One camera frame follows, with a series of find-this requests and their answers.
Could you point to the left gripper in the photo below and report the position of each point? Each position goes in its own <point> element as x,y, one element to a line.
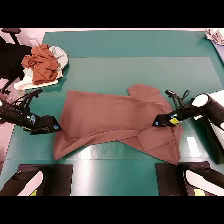
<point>35,123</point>

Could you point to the orange garment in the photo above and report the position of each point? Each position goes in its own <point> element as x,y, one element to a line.
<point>41,63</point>

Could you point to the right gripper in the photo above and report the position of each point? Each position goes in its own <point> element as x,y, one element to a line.
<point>172,118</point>

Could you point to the white garment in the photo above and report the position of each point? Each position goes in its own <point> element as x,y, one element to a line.
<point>25,83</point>

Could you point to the black chair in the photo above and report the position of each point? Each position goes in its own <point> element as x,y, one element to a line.
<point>10,58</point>

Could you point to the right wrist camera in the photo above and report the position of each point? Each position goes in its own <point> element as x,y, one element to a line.
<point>176,97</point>

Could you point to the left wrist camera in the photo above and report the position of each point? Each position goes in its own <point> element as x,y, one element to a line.
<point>28,96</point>

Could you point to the brown shirt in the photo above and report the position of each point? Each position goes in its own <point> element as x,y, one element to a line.
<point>110,116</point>

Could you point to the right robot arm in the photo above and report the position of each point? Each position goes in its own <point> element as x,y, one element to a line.
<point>213,107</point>

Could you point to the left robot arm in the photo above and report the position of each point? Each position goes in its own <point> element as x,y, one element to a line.
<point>13,115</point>

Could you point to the pale garment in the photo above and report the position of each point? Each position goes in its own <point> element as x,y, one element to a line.
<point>61,56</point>

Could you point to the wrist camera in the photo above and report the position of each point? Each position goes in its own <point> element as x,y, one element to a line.
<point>176,97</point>
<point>28,96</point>

